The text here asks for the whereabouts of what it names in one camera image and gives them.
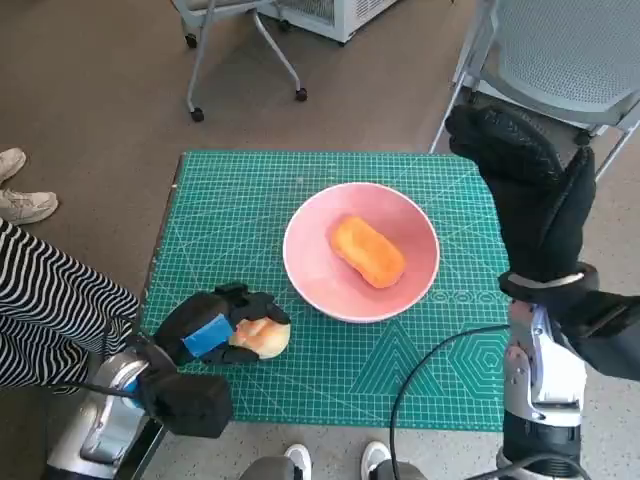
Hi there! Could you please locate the person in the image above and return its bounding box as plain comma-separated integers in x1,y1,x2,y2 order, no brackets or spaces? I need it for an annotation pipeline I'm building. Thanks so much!
0,217,141,396

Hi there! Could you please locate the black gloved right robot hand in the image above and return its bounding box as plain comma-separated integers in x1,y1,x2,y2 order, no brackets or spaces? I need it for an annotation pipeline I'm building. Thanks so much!
443,104,599,284

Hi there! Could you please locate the white cabinet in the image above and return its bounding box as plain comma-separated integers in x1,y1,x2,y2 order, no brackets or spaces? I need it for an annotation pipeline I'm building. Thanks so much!
259,0,396,44

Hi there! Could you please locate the oblong striped toy bread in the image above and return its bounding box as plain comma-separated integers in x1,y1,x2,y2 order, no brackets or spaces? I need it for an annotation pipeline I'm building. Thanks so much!
328,214,406,290

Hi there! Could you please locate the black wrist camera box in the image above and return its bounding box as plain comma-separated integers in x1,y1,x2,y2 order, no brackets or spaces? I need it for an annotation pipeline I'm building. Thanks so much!
137,372,234,440
554,287,640,384

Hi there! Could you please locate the grey chair frame with casters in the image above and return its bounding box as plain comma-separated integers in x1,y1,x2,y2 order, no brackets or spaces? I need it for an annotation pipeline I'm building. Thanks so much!
172,0,309,123

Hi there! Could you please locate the long black robot cable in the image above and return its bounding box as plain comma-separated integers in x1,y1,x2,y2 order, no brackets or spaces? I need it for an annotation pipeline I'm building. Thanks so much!
389,324,511,480

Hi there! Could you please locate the grey knee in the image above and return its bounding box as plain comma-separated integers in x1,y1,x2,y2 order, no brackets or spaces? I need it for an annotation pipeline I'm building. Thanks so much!
239,454,297,480
374,459,422,480

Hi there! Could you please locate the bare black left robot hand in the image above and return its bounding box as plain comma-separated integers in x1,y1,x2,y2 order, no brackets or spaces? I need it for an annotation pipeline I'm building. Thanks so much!
152,282,293,366

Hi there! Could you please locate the person's white shoe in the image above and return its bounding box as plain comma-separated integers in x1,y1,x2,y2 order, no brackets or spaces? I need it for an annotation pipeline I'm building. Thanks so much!
0,190,60,226
0,147,28,185

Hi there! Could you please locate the white shoe with black trim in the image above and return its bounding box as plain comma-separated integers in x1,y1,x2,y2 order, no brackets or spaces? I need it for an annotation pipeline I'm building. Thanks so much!
360,439,392,480
284,442,313,480

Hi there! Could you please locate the grey mesh chair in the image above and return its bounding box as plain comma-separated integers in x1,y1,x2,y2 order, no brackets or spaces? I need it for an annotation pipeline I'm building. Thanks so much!
428,0,640,181

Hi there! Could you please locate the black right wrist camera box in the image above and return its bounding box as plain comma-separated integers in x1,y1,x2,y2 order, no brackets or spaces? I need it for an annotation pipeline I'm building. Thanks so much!
554,287,640,384

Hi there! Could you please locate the pink bowl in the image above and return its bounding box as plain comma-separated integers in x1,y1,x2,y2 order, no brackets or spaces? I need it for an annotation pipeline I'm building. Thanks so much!
282,182,441,325

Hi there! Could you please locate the round toy bread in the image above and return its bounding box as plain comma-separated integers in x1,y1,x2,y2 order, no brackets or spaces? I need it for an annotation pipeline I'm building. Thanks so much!
227,318,293,360

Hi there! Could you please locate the green cutting mat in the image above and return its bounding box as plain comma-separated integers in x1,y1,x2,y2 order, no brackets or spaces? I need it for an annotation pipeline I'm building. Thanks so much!
141,151,514,432

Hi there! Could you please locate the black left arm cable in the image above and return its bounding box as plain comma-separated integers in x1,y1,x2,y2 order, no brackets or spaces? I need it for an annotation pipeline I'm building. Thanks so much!
52,380,139,397

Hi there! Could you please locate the black table frame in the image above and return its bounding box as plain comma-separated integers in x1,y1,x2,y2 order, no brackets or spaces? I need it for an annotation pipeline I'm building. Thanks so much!
117,414,169,480

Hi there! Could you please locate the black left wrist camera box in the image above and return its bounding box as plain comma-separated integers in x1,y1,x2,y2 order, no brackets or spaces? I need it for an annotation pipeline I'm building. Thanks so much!
137,372,234,440

